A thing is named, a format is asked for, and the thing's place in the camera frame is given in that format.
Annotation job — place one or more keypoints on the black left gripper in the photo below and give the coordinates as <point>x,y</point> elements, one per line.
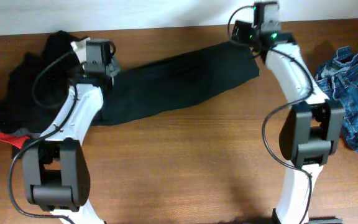
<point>113,71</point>

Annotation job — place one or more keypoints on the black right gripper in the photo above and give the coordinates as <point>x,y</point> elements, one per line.
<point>237,31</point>

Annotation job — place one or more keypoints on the black trousers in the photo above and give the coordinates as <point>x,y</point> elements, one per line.
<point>174,83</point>

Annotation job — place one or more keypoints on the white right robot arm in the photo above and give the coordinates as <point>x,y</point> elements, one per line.
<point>311,131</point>

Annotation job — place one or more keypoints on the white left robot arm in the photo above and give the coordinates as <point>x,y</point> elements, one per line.
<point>56,177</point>

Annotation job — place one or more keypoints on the black garment pile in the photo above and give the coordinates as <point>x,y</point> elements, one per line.
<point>19,113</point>

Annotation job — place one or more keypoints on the blue denim jeans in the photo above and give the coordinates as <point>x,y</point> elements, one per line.
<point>338,78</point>

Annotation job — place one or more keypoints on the red and grey garment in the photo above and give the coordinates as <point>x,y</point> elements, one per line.
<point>15,140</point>

